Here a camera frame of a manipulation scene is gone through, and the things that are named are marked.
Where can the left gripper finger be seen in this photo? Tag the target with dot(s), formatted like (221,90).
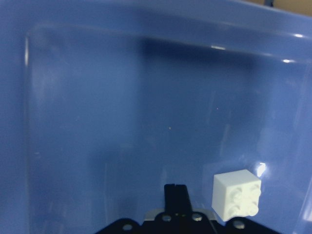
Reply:
(177,200)

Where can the white block robot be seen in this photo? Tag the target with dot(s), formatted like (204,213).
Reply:
(236,194)

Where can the blue plastic tray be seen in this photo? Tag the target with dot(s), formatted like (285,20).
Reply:
(103,102)

